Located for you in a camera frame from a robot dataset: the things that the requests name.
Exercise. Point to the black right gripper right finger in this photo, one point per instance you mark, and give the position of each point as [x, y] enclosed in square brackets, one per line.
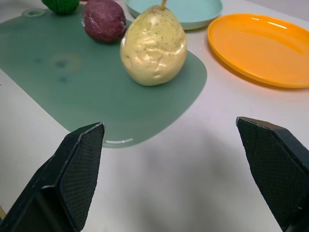
[277, 169]

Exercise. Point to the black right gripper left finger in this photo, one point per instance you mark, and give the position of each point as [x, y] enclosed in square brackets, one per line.
[72, 178]

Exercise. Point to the orange plate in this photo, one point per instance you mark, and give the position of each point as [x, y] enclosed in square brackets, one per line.
[260, 48]

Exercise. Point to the dark purple round fruit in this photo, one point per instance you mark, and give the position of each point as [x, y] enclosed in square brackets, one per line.
[104, 21]

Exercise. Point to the dark green round fruit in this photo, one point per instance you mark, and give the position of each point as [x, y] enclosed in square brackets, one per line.
[61, 5]

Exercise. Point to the light green plate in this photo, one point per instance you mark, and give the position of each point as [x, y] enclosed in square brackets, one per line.
[188, 12]

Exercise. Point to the green cutting board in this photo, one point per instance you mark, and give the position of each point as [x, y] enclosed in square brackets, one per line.
[96, 84]

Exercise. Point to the yellow pear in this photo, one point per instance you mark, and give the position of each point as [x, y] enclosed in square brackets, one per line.
[154, 46]

